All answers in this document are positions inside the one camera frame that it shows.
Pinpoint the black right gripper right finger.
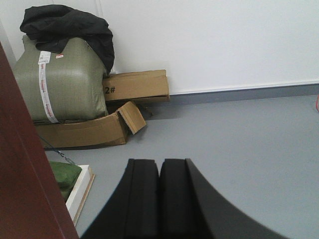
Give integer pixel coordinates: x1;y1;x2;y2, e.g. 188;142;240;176
159;159;284;239

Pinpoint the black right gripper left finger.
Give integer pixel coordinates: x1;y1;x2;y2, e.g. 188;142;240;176
81;159;159;239

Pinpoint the brown wooden door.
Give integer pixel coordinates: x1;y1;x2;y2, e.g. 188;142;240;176
0;51;78;239

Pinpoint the plywood base platform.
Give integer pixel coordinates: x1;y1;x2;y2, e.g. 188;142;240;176
73;165;95;225

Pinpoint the lower green sandbag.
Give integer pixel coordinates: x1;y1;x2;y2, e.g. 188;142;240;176
58;183;75;202

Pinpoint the green sandbag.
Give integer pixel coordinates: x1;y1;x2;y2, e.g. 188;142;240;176
49;161;82;188
58;183;75;202

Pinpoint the upper green sandbag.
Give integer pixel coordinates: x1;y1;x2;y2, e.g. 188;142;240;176
49;161;82;188

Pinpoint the open flat cardboard box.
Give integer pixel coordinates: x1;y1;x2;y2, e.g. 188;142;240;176
35;102;147;148

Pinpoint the cardboard box marked 2#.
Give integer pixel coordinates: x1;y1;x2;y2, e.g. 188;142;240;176
103;70;170;103

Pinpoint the olive woven sack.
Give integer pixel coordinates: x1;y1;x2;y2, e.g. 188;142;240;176
13;35;108;123

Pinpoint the black jacket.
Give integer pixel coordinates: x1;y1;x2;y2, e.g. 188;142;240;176
19;4;115;74

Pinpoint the far white edge rail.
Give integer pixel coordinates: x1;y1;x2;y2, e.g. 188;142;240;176
66;165;92;225

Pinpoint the metal chain turnbuckle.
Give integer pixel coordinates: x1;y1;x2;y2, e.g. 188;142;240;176
55;150;76;165

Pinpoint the dark guy rope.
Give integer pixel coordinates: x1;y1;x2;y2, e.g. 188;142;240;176
37;134;60;153

